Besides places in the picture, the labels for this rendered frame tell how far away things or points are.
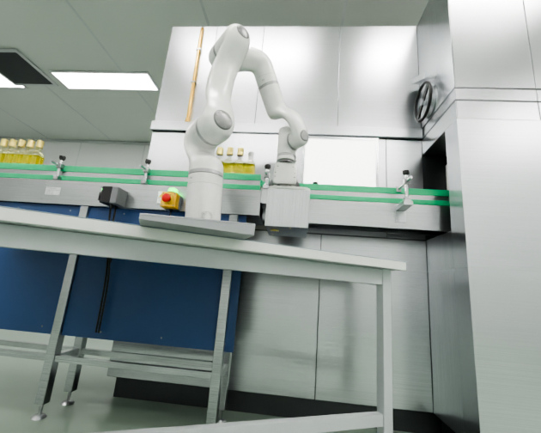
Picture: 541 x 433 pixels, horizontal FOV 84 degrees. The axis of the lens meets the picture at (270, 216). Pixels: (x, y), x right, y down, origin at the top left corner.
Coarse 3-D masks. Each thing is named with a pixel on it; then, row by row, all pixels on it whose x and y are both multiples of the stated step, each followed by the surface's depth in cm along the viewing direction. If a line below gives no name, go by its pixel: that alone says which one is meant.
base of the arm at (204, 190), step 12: (192, 180) 101; (204, 180) 100; (216, 180) 102; (192, 192) 100; (204, 192) 99; (216, 192) 102; (192, 204) 99; (204, 204) 98; (216, 204) 101; (192, 216) 98; (204, 216) 96; (216, 216) 100
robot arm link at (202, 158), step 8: (192, 128) 107; (192, 136) 108; (184, 144) 112; (192, 144) 109; (200, 144) 109; (208, 144) 108; (192, 152) 107; (200, 152) 108; (208, 152) 112; (192, 160) 103; (200, 160) 102; (208, 160) 102; (216, 160) 104; (192, 168) 102; (200, 168) 101; (208, 168) 101; (216, 168) 103
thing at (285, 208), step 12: (276, 192) 122; (288, 192) 121; (300, 192) 121; (276, 204) 120; (288, 204) 120; (300, 204) 120; (276, 216) 119; (288, 216) 119; (300, 216) 118; (276, 228) 122; (288, 228) 120
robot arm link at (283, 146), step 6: (288, 126) 131; (282, 132) 132; (288, 132) 130; (282, 138) 131; (288, 138) 128; (282, 144) 130; (288, 144) 128; (282, 150) 129; (288, 150) 129; (294, 150) 130
